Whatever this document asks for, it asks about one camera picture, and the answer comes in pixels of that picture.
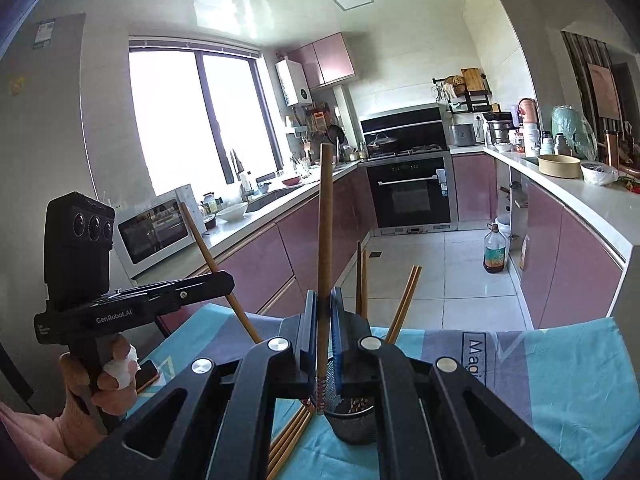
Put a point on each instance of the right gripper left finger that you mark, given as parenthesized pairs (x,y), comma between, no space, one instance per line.
(214,424)

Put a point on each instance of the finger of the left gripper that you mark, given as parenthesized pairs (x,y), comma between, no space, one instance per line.
(171,295)

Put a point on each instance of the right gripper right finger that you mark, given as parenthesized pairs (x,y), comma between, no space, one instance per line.
(433,420)

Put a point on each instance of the black mesh utensil holder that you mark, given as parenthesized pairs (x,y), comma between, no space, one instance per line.
(352,420)

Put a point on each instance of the pink sleeve forearm left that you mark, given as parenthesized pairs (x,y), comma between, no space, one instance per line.
(40,447)

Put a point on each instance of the kitchen window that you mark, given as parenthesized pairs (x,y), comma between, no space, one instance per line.
(203,118)

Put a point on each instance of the mauve kitchen cabinets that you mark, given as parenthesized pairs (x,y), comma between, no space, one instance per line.
(575,258)

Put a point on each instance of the left hand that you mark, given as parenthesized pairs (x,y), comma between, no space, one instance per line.
(100,384)

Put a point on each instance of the white microwave oven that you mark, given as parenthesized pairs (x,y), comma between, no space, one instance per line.
(154,230)

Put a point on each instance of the white bowl on counter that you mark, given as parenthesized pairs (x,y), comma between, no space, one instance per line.
(233,213)

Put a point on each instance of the teal grey tablecloth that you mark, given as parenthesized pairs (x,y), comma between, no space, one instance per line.
(574,385)

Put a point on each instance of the grey refrigerator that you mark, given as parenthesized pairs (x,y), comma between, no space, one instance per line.
(43,156)

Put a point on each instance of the oil bottle on floor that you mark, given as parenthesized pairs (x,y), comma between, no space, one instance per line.
(494,257)

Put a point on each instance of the black built-in oven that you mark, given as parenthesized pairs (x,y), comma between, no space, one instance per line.
(413,194)

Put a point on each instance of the white water heater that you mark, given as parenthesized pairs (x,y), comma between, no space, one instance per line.
(293,83)

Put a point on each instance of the round bamboo steamer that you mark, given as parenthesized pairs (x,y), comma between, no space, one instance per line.
(560,166)

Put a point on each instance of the mauve upper cabinet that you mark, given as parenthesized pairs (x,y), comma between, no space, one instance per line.
(325,61)

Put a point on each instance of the black range hood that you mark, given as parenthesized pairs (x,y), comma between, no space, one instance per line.
(405,129)

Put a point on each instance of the steel cooking pot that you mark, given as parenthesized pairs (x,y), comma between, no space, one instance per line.
(499,131)

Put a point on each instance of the pink thermos jug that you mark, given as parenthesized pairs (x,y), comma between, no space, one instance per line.
(528,114)

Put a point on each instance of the green covered appliance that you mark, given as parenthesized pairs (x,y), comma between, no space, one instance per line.
(577,132)

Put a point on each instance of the wall rack with boards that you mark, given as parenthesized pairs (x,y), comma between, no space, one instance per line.
(468,92)

